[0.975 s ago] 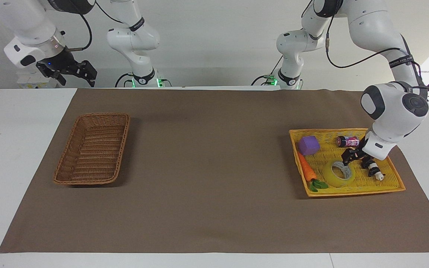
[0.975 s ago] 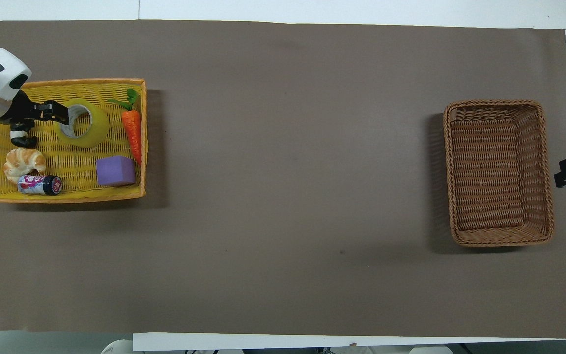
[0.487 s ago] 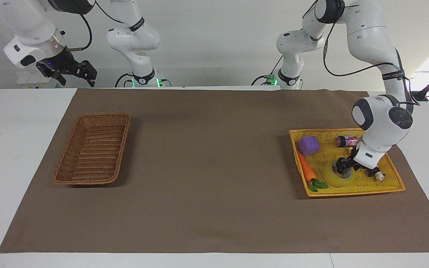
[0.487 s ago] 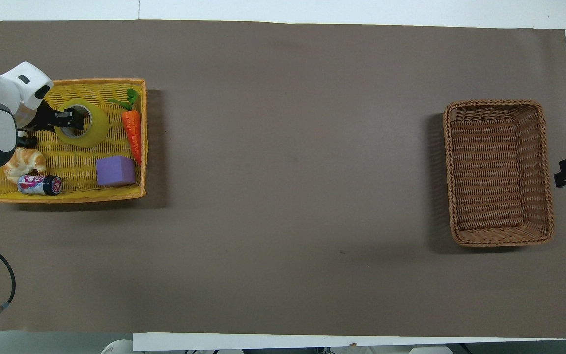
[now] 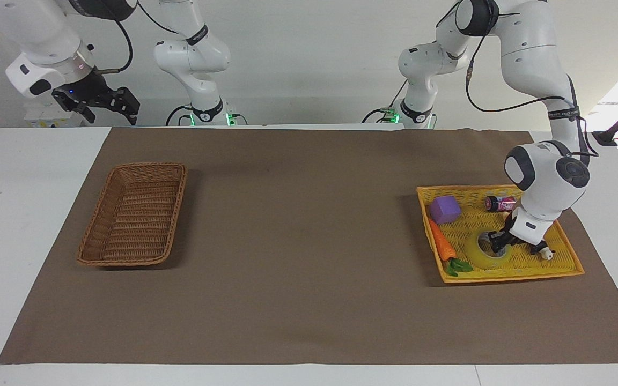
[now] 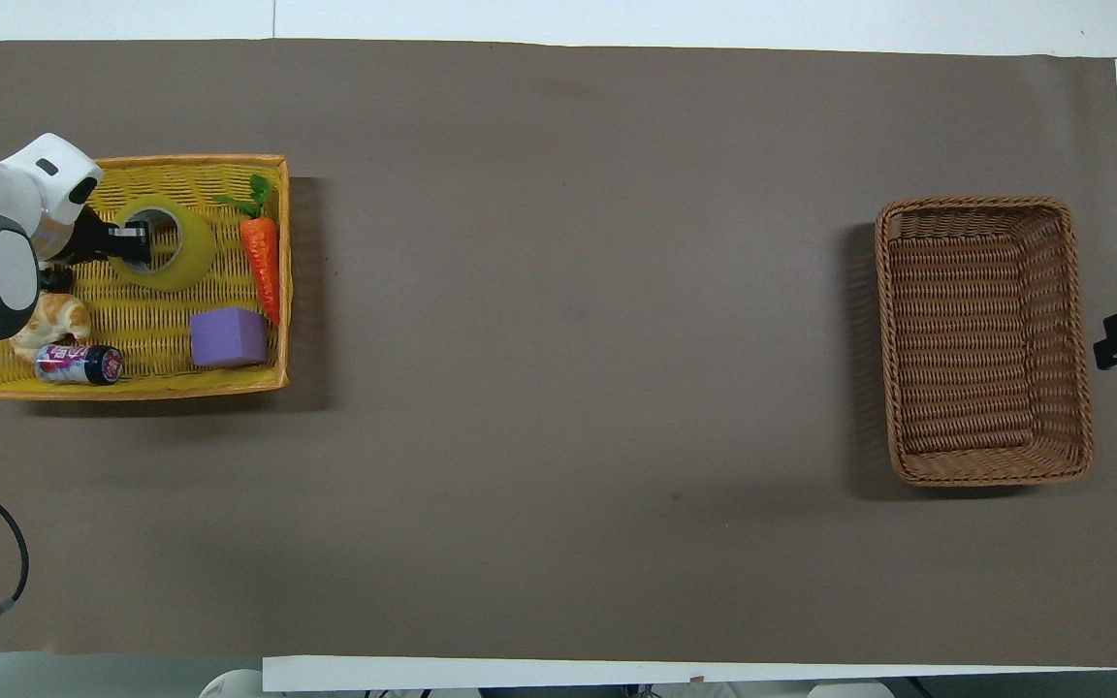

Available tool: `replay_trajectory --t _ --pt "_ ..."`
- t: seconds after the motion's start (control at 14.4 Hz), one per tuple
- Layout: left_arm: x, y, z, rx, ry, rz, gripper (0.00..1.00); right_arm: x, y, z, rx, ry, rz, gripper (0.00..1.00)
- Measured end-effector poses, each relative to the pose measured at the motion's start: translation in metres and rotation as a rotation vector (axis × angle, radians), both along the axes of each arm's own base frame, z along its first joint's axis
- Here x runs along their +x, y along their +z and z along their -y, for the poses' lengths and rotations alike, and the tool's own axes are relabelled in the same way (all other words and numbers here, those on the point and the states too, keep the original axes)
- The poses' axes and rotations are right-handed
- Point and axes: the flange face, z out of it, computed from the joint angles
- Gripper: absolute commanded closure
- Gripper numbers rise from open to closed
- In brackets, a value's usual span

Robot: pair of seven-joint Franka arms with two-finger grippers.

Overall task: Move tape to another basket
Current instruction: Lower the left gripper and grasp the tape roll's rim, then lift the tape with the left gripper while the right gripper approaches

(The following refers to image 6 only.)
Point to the orange toy carrot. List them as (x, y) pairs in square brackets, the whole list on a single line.
[(262, 254)]

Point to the purple foam block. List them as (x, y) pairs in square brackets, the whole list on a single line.
[(227, 337)]

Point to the toy croissant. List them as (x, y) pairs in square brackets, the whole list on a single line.
[(52, 320)]

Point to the small drink can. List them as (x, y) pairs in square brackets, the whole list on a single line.
[(79, 364)]

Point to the yellowish tape roll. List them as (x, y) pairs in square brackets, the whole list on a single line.
[(192, 250)]

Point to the yellow woven basket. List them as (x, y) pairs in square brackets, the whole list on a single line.
[(151, 334)]

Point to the brown wicker basket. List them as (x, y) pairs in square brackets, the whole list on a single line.
[(980, 339)]

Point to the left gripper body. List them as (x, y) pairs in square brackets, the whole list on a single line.
[(85, 242)]

